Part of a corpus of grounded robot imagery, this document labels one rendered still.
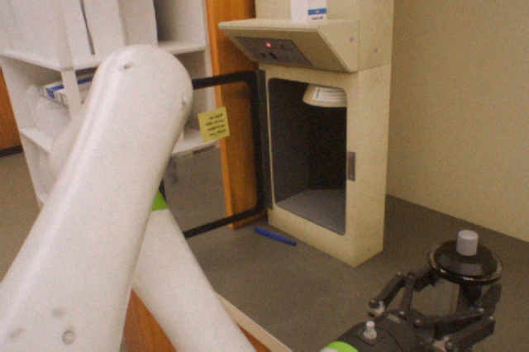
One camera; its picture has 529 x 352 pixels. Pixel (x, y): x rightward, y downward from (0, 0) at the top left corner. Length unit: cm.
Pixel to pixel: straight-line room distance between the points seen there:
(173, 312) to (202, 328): 4
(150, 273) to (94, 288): 26
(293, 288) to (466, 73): 72
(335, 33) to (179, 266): 52
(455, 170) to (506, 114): 22
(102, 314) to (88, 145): 17
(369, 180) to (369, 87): 22
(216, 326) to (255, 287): 45
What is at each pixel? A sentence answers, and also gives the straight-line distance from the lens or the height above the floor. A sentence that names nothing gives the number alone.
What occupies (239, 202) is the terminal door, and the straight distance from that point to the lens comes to 124.
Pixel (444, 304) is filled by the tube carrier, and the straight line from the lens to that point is 78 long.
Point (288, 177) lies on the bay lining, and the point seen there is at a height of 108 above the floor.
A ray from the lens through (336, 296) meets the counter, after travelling 105.
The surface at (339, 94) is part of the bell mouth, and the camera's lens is 107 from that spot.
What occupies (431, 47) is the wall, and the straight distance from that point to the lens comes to 138.
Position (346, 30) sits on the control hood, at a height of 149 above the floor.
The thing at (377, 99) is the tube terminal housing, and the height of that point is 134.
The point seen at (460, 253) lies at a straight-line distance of 77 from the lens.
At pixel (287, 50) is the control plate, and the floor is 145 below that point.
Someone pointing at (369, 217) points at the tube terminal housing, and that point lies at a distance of 112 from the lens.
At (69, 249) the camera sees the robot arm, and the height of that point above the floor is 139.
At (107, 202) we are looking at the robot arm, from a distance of 43.
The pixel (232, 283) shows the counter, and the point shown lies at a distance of 111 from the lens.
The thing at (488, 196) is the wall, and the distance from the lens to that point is 139.
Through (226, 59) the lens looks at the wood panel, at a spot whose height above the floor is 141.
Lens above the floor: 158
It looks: 22 degrees down
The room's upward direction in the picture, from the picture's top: 4 degrees counter-clockwise
